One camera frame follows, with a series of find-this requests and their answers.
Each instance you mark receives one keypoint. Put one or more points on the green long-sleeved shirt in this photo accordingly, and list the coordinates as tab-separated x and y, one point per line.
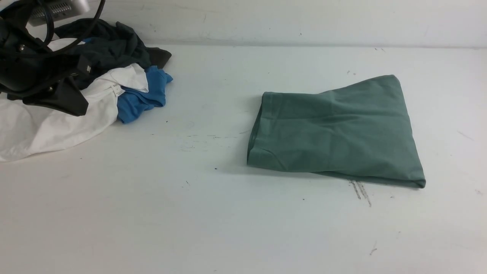
361	132

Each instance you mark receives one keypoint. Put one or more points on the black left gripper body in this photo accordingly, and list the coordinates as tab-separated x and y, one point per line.
24	69

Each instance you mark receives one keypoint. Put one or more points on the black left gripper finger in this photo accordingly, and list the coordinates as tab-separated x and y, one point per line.
63	95

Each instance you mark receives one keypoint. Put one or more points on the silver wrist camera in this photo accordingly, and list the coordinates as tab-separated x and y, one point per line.
60	10

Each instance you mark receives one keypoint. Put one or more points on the blue shirt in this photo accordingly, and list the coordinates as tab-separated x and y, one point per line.
124	94

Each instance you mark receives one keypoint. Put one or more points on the dark grey shirt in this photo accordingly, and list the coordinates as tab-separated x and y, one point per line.
109	47

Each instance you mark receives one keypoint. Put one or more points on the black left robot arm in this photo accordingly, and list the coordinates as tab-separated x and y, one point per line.
14	19

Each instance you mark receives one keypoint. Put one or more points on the white shirt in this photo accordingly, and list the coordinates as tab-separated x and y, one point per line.
27	130

